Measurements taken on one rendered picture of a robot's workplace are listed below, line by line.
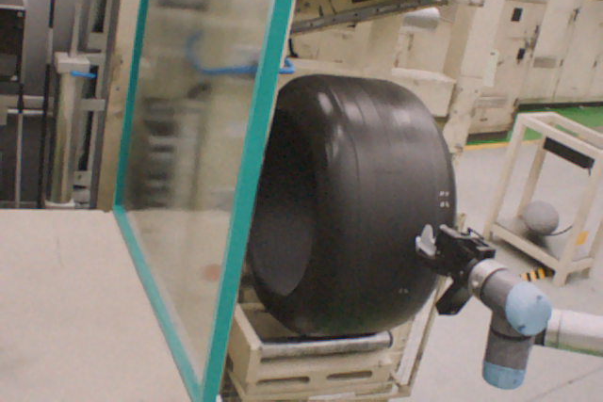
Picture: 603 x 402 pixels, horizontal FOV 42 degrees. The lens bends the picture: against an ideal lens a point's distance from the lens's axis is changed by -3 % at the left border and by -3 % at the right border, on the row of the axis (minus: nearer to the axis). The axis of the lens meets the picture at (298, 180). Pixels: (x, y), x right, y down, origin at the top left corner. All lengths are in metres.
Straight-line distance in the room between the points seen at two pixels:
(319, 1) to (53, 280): 1.07
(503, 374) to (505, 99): 5.56
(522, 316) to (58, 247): 0.74
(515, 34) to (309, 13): 4.78
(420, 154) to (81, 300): 0.77
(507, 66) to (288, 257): 4.86
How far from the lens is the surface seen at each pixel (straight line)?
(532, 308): 1.33
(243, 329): 1.75
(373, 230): 1.56
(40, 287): 1.20
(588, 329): 1.50
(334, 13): 2.02
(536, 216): 4.79
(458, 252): 1.48
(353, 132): 1.58
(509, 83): 6.84
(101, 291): 1.20
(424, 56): 6.54
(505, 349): 1.39
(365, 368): 1.89
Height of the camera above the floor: 1.90
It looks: 22 degrees down
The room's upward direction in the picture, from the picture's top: 12 degrees clockwise
